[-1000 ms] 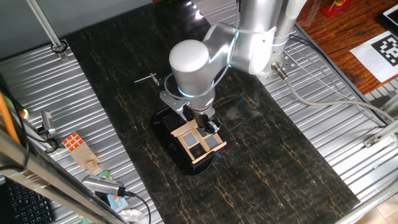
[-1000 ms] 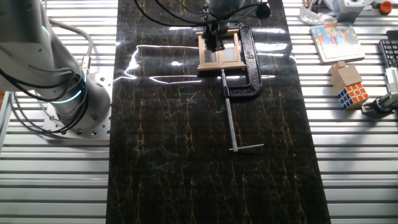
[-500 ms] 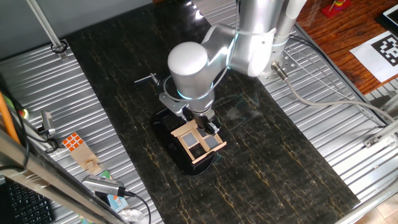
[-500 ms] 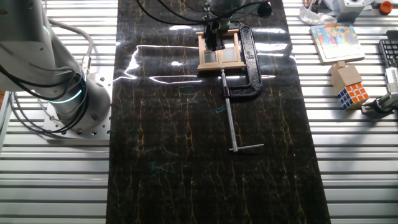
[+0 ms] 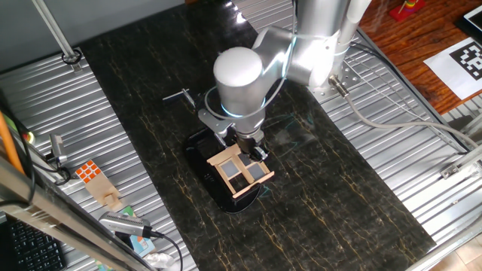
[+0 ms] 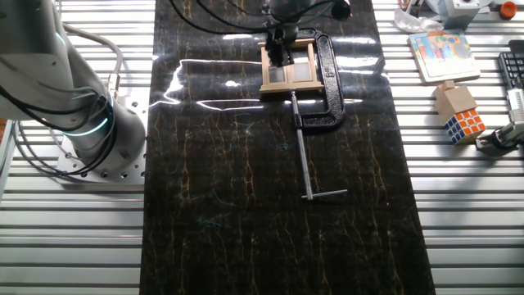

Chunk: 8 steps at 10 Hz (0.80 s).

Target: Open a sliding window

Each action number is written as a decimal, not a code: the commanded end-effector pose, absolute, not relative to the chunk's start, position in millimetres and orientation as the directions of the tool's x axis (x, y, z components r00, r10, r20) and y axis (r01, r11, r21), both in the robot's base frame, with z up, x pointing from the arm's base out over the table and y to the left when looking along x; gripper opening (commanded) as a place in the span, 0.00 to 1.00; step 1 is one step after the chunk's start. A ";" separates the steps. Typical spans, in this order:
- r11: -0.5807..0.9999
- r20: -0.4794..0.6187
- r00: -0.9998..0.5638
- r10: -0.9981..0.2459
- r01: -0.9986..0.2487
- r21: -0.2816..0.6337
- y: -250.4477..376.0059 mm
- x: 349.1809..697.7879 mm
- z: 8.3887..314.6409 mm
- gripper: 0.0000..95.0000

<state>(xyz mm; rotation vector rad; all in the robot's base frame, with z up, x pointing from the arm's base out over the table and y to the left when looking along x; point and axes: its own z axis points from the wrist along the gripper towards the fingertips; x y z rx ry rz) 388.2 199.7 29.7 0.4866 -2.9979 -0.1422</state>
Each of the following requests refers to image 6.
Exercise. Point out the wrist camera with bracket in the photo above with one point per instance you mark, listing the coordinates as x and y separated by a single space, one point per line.
341 10

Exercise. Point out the Rubik's cube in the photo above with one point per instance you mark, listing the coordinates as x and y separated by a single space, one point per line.
466 125

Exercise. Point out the wooden toy window frame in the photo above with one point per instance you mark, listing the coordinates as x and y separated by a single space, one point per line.
294 86

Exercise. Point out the black marble pattern mat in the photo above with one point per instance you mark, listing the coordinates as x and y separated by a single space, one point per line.
245 246

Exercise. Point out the orange round button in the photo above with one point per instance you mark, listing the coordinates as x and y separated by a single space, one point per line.
508 9

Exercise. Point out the silver ribbed camera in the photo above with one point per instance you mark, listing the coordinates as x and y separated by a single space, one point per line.
516 104

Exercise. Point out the crumpled clear plastic wrap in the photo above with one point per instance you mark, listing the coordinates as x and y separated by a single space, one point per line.
413 24

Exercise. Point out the black C-clamp with steel screw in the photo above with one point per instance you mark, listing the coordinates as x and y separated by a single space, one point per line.
333 82

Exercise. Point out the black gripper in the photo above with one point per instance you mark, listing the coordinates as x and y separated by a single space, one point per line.
280 41

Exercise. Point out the wooden toy house block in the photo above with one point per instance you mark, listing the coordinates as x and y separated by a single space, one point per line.
454 100

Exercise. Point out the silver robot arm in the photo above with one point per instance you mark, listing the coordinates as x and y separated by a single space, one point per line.
37 61

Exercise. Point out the wooden sliding window sash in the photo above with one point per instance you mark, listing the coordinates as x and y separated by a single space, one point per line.
277 75

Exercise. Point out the black keyboard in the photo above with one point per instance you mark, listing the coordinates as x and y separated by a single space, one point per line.
513 65

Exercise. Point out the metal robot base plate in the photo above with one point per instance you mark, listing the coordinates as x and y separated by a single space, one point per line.
131 174

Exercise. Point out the small camera on black mount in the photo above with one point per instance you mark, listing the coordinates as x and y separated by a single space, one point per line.
497 141

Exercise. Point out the grey control box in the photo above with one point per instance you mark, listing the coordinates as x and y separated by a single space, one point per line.
460 14

